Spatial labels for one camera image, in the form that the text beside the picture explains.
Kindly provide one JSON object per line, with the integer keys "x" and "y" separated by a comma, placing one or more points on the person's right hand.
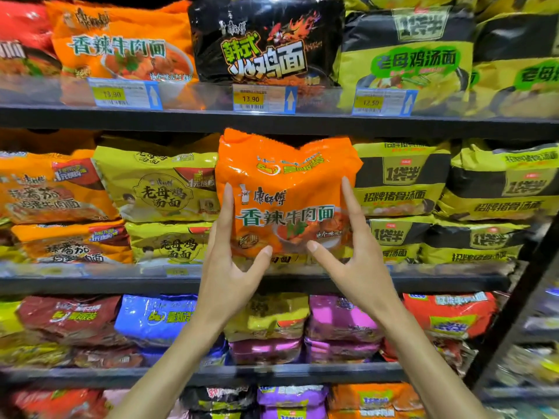
{"x": 364, "y": 277}

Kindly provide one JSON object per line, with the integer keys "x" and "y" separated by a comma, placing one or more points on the person's left hand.
{"x": 222, "y": 283}

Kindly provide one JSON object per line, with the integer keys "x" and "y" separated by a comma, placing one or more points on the person's right thumb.
{"x": 323, "y": 256}

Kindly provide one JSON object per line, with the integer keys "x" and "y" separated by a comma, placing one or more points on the person's left thumb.
{"x": 260, "y": 263}

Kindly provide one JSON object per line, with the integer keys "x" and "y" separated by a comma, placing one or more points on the orange noodle multipack with bowl picture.
{"x": 284, "y": 178}
{"x": 126, "y": 43}

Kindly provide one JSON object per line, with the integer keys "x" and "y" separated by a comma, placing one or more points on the person's left forearm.
{"x": 174, "y": 366}

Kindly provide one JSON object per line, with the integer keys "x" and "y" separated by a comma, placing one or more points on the person's right forearm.
{"x": 428, "y": 366}

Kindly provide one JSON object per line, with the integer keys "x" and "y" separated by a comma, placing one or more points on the pink noodle multipack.
{"x": 266, "y": 351}
{"x": 340, "y": 351}
{"x": 340, "y": 318}

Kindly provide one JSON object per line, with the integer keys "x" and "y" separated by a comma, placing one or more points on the yellow black noodle multipack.
{"x": 474, "y": 242}
{"x": 401, "y": 237}
{"x": 399, "y": 178}
{"x": 502, "y": 183}

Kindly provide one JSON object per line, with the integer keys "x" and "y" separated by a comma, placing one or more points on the small yellow price tag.
{"x": 177, "y": 271}

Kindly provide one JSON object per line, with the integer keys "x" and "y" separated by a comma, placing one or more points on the yellow noodle multipack round emblem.
{"x": 174, "y": 242}
{"x": 157, "y": 187}

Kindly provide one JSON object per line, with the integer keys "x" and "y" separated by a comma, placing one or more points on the blue noodle multipack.
{"x": 153, "y": 318}
{"x": 214, "y": 355}

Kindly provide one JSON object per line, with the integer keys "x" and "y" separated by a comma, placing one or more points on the black shelf board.
{"x": 131, "y": 284}
{"x": 87, "y": 376}
{"x": 174, "y": 119}

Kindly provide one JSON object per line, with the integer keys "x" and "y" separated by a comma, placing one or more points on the purple noodle multipack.
{"x": 292, "y": 413}
{"x": 292, "y": 394}

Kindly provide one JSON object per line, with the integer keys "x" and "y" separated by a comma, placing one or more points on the bright red noodle multipack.
{"x": 450, "y": 316}
{"x": 454, "y": 351}

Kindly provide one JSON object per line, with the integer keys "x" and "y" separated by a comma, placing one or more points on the clear plastic shelf guard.
{"x": 43, "y": 89}
{"x": 109, "y": 269}

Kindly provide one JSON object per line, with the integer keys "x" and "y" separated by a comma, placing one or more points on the white blue price tag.
{"x": 124, "y": 93}
{"x": 264, "y": 99}
{"x": 384, "y": 102}

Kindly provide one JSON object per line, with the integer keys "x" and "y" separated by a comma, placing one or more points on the dark red noodle multipack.
{"x": 107, "y": 357}
{"x": 70, "y": 318}

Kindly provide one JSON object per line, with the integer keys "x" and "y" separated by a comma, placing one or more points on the orange noodle multipack red corner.
{"x": 74, "y": 242}
{"x": 48, "y": 187}

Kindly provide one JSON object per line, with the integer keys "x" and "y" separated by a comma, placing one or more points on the yellow black multipack green label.
{"x": 519, "y": 69}
{"x": 519, "y": 4}
{"x": 406, "y": 61}
{"x": 406, "y": 1}

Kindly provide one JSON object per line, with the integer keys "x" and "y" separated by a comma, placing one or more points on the black noodle multipack with flames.
{"x": 266, "y": 43}

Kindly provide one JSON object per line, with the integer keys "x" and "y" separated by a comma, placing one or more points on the yellow green noodle multipack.
{"x": 9, "y": 318}
{"x": 32, "y": 351}

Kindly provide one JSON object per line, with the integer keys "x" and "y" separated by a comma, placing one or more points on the black shelf upright post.
{"x": 511, "y": 301}

